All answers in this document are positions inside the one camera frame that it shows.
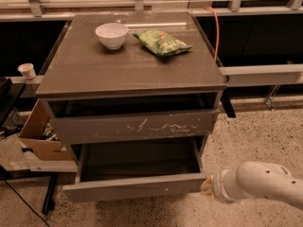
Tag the white paper cup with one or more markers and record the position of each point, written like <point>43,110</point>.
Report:
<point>27,70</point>

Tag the green chip bag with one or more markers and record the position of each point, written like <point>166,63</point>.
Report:
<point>160,43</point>

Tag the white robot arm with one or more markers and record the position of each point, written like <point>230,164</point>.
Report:
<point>255,180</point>

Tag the grey drawer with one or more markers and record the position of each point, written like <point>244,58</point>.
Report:
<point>138,169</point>
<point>133,126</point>

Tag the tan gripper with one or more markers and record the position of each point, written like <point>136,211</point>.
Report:
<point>218,185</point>

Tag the white ceramic bowl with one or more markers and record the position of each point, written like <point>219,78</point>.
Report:
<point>112,35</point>

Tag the grey drawer cabinet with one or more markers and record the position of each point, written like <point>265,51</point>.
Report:
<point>85,78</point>

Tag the black table leg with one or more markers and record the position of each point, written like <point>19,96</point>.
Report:
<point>49,204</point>

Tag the grey top drawer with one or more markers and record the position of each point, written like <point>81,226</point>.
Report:
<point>133,126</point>

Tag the brown cardboard box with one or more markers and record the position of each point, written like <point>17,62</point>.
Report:
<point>33,137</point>

